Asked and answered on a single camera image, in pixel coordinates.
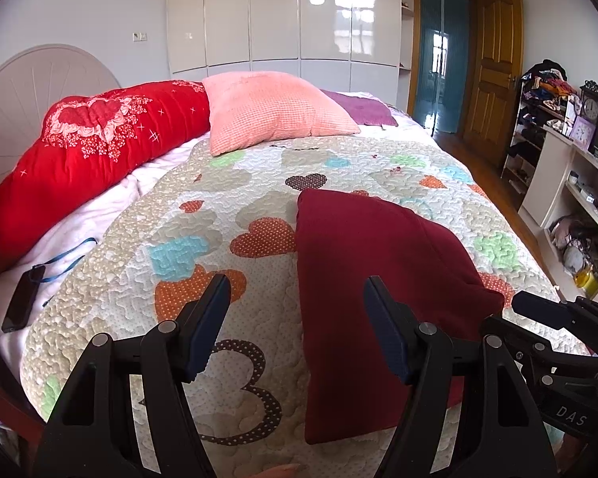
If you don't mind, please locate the shelf rack with clothes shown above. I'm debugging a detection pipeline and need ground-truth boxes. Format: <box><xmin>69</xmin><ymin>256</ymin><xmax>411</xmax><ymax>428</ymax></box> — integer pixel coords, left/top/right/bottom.
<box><xmin>501</xmin><ymin>60</ymin><xmax>581</xmax><ymax>195</ymax></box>

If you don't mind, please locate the yellow container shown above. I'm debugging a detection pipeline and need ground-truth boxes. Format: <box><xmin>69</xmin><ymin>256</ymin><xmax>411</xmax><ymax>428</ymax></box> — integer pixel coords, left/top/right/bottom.
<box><xmin>575</xmin><ymin>266</ymin><xmax>598</xmax><ymax>296</ymax></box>

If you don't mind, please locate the teal glass door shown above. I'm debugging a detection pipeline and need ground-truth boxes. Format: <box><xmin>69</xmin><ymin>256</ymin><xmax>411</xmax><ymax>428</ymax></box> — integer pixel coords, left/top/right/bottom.
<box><xmin>413</xmin><ymin>0</ymin><xmax>474</xmax><ymax>135</ymax></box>

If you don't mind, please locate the red floral duvet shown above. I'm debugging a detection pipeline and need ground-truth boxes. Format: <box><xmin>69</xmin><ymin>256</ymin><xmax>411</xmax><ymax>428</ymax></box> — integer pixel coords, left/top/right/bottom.
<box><xmin>0</xmin><ymin>78</ymin><xmax>212</xmax><ymax>282</ymax></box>

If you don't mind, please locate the dark red garment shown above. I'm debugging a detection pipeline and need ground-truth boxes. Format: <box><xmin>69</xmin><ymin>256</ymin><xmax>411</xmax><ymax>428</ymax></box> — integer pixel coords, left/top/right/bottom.
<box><xmin>295</xmin><ymin>188</ymin><xmax>506</xmax><ymax>446</ymax></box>

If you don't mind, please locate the wooden bed frame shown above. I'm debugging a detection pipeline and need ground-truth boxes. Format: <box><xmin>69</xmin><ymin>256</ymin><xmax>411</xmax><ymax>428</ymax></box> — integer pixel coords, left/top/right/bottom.
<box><xmin>0</xmin><ymin>373</ymin><xmax>45</xmax><ymax>441</ymax></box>

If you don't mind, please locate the purple cloth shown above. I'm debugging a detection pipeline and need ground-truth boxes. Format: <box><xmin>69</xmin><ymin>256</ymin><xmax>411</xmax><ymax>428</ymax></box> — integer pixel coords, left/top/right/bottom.
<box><xmin>320</xmin><ymin>88</ymin><xmax>399</xmax><ymax>127</ymax></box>

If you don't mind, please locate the person's left hand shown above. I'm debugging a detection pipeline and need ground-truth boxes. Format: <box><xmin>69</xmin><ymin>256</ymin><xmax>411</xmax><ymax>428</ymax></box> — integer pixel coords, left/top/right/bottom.
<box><xmin>249</xmin><ymin>463</ymin><xmax>302</xmax><ymax>478</ymax></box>

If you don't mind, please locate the dark ornate table clock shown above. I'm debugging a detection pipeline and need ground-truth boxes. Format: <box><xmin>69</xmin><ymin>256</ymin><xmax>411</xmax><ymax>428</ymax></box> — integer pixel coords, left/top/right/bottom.
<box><xmin>578</xmin><ymin>80</ymin><xmax>598</xmax><ymax>120</ymax></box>

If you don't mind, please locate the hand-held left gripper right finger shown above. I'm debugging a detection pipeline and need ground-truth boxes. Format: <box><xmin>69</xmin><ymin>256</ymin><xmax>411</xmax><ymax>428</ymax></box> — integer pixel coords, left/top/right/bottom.
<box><xmin>363</xmin><ymin>275</ymin><xmax>559</xmax><ymax>478</ymax></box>

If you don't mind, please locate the glossy white wardrobe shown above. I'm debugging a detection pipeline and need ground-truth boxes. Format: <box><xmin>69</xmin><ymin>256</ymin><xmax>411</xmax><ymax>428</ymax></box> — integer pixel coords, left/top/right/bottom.
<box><xmin>167</xmin><ymin>0</ymin><xmax>414</xmax><ymax>110</ymax></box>

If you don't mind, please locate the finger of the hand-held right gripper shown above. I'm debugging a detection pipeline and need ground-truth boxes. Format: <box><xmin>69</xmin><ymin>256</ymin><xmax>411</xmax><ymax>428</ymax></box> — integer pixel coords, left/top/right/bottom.
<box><xmin>511</xmin><ymin>290</ymin><xmax>598</xmax><ymax>359</ymax></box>
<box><xmin>481</xmin><ymin>315</ymin><xmax>554</xmax><ymax>359</ymax></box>

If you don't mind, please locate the wooden door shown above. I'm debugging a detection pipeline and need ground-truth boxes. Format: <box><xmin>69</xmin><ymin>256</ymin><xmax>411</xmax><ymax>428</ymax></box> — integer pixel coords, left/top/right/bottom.
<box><xmin>463</xmin><ymin>0</ymin><xmax>524</xmax><ymax>167</ymax></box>

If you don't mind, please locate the blue lanyard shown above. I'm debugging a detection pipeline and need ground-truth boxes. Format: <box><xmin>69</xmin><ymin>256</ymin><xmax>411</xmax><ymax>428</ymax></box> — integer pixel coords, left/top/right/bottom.
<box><xmin>32</xmin><ymin>237</ymin><xmax>98</xmax><ymax>307</ymax></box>

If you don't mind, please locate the pale pink bed sheet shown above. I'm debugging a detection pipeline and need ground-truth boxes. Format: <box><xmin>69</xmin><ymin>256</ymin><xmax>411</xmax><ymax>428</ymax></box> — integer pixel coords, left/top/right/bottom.
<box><xmin>0</xmin><ymin>137</ymin><xmax>203</xmax><ymax>379</ymax></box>

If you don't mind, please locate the pink pillow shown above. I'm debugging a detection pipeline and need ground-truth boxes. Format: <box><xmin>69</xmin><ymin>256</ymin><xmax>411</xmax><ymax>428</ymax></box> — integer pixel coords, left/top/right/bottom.
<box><xmin>201</xmin><ymin>72</ymin><xmax>362</xmax><ymax>157</ymax></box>

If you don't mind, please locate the purple clock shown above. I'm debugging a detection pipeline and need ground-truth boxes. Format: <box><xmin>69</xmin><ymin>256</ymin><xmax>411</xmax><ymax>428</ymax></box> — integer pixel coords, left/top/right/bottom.
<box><xmin>568</xmin><ymin>114</ymin><xmax>598</xmax><ymax>153</ymax></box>

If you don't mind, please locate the heart patterned quilt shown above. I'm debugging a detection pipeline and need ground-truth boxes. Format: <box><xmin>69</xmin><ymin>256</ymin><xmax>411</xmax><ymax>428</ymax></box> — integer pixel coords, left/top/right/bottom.
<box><xmin>19</xmin><ymin>132</ymin><xmax>591</xmax><ymax>478</ymax></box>

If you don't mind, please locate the black phone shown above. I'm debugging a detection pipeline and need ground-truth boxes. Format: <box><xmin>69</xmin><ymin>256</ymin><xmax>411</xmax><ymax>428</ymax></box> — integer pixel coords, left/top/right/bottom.
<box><xmin>1</xmin><ymin>265</ymin><xmax>47</xmax><ymax>334</ymax></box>

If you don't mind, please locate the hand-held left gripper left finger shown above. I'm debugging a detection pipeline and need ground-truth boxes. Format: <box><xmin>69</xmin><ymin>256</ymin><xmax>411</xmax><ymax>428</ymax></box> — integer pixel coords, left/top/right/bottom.
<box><xmin>32</xmin><ymin>274</ymin><xmax>231</xmax><ymax>478</ymax></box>

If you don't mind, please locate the white round headboard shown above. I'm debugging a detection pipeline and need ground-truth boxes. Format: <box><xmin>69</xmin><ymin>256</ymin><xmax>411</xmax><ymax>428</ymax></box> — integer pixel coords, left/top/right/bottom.
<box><xmin>0</xmin><ymin>44</ymin><xmax>123</xmax><ymax>205</ymax></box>

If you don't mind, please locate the white cabinet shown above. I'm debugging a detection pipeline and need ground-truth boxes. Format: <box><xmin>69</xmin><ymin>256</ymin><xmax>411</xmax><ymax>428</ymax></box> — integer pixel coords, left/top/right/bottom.
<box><xmin>521</xmin><ymin>124</ymin><xmax>598</xmax><ymax>310</ymax></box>

